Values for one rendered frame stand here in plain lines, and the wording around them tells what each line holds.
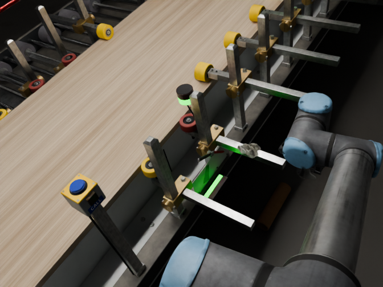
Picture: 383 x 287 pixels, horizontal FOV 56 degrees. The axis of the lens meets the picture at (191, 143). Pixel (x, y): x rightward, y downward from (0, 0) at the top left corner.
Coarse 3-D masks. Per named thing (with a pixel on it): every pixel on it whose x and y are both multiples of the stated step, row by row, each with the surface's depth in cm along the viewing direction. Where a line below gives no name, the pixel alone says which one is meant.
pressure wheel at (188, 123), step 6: (186, 114) 148; (192, 114) 147; (180, 120) 146; (186, 120) 146; (192, 120) 146; (180, 126) 147; (186, 126) 143; (192, 126) 143; (186, 132) 146; (192, 138) 154
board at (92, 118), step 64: (192, 0) 212; (256, 0) 199; (128, 64) 181; (192, 64) 171; (0, 128) 165; (64, 128) 157; (128, 128) 150; (0, 192) 139; (0, 256) 120; (64, 256) 117
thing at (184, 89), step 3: (183, 84) 127; (186, 84) 127; (180, 87) 126; (183, 87) 126; (186, 87) 126; (189, 87) 125; (177, 90) 126; (180, 90) 125; (183, 90) 125; (186, 90) 125; (189, 90) 124; (180, 93) 124; (183, 93) 124; (186, 93) 124; (189, 108) 132
